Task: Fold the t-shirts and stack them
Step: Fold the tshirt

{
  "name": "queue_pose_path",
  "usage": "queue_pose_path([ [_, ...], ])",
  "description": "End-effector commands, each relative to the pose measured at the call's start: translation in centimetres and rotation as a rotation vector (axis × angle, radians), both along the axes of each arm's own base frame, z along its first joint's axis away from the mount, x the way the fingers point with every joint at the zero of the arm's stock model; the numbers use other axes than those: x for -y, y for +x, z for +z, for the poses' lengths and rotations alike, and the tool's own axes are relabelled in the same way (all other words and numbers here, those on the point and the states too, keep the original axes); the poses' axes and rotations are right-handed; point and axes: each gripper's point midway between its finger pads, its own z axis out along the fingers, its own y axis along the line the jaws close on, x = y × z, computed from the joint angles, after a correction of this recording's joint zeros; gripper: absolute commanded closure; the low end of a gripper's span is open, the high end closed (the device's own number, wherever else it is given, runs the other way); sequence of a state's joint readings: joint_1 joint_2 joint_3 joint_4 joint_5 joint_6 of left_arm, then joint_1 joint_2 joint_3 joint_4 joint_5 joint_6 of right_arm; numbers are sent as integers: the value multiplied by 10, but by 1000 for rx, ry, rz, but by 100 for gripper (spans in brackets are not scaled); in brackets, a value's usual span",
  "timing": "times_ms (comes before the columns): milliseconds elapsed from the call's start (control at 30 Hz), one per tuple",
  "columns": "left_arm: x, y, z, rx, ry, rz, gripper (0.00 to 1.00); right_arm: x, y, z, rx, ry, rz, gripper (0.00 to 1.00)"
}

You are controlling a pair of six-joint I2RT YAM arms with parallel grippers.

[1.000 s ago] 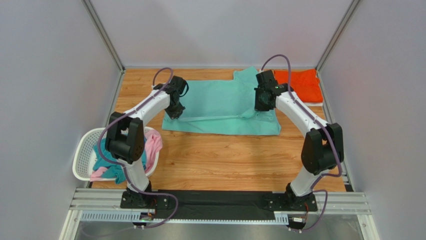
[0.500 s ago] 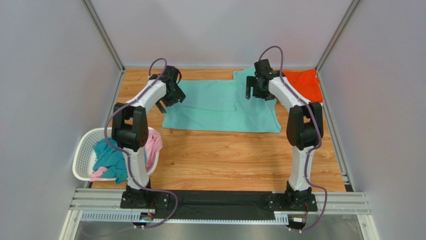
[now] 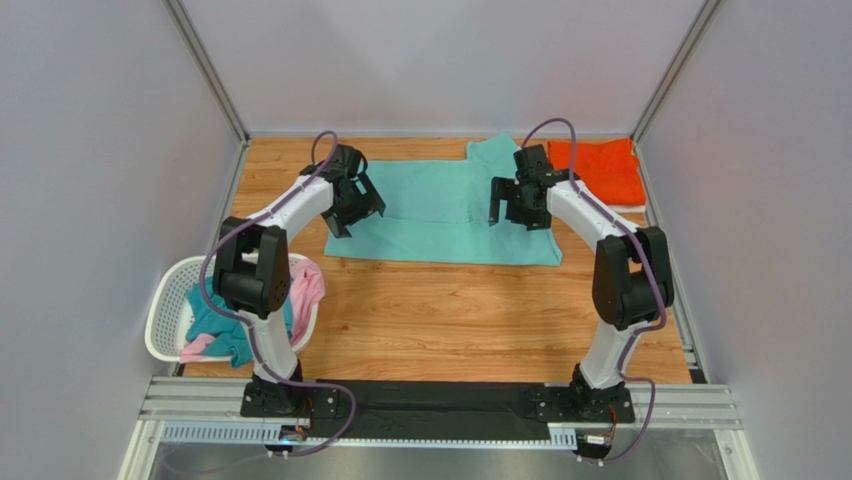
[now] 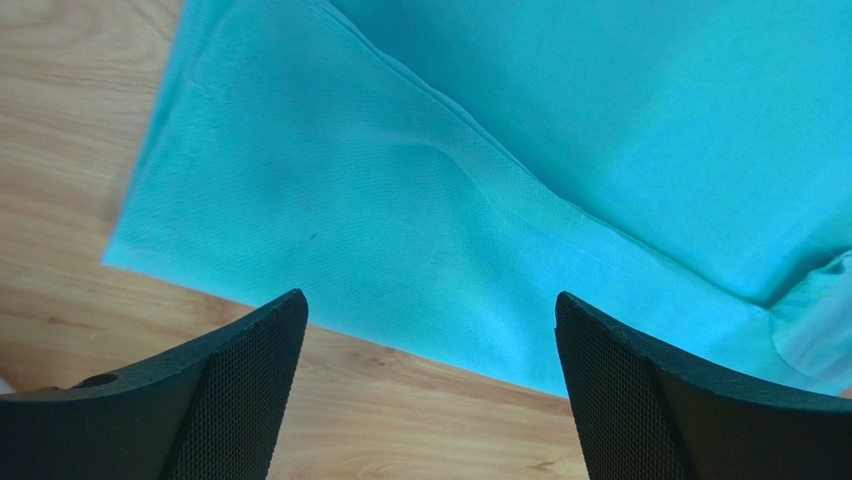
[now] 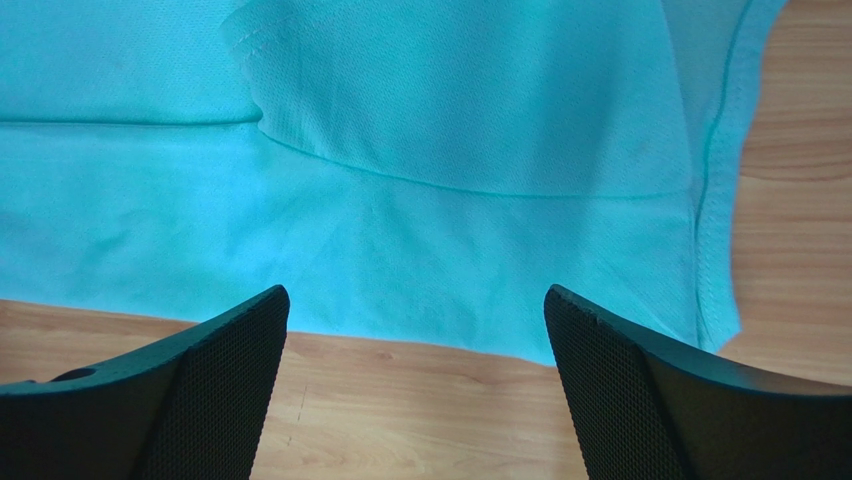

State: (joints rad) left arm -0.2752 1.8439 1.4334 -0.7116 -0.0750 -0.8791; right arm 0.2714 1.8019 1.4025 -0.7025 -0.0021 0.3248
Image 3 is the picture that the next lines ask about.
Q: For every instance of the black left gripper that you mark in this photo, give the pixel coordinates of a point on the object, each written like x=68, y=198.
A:
x=371, y=201

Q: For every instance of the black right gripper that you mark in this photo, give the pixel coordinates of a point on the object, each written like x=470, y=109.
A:
x=510, y=202

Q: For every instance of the light teal t-shirt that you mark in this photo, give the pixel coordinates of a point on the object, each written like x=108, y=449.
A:
x=438, y=211

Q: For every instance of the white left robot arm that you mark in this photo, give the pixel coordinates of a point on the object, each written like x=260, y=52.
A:
x=252, y=270

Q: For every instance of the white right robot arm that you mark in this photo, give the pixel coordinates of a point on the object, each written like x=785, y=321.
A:
x=632, y=282

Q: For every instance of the pink t-shirt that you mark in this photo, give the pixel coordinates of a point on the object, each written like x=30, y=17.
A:
x=306, y=291

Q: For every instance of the folded orange t-shirt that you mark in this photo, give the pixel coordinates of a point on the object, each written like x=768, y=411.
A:
x=611, y=171

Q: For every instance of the folded white t-shirt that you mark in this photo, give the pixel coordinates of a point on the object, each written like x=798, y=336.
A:
x=629, y=209

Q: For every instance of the dark teal t-shirt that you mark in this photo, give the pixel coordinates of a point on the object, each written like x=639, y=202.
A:
x=214, y=335

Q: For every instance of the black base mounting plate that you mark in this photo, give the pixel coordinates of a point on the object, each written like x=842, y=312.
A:
x=467, y=411

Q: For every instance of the white perforated laundry basket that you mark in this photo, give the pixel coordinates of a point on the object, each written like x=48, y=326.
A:
x=170, y=315

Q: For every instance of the aluminium frame post left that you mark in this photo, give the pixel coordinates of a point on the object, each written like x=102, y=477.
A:
x=197, y=50

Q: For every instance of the aluminium frame post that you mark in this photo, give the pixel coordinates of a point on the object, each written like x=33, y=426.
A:
x=698, y=28
x=197, y=50

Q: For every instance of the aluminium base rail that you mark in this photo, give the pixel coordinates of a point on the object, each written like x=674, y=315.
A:
x=207, y=410

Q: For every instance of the aluminium frame post right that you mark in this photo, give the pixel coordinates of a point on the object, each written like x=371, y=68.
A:
x=698, y=28

